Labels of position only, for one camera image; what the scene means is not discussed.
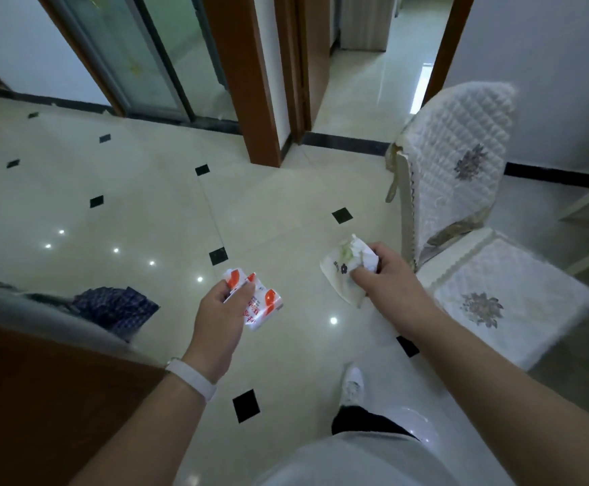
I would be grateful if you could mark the white right sneaker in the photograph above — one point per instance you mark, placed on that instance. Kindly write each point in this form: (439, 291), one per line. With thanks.
(352, 387)

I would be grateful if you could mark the glass sliding door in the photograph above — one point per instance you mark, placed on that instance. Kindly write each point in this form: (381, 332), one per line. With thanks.
(122, 55)

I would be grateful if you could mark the person's right forearm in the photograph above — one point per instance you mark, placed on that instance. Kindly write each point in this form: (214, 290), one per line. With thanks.
(517, 399)

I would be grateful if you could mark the white tissue packet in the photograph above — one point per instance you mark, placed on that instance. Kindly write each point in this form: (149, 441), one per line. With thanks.
(342, 278)

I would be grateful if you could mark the white shirt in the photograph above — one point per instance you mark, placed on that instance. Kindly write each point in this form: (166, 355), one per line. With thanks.
(355, 463)

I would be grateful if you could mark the beige hallway cabinet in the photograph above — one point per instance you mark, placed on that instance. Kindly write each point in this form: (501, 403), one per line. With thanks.
(365, 25)

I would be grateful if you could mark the brown wooden pillar trim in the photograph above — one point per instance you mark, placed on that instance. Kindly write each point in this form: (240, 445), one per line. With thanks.
(243, 85)

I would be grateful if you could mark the black baseboard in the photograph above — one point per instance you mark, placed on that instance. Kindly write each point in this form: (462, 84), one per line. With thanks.
(345, 143)

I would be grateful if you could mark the dark blue cloth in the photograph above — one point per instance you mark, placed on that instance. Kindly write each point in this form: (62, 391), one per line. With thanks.
(117, 308)

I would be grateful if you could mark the black trousers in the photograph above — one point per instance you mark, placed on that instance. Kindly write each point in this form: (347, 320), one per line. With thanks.
(360, 420)

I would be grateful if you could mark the smartwatch with white band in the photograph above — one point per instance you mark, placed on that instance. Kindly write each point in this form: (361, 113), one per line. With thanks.
(193, 378)

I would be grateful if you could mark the person's left hand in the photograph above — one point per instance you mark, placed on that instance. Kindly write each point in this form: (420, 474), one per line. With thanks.
(218, 334)

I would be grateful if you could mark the person's left forearm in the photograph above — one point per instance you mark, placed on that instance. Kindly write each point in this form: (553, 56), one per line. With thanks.
(142, 440)

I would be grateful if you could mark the brown doorway frame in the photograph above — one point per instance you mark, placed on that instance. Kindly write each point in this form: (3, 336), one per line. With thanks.
(317, 45)

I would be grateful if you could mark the person's right hand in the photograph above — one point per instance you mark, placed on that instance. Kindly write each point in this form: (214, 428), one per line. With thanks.
(400, 298)

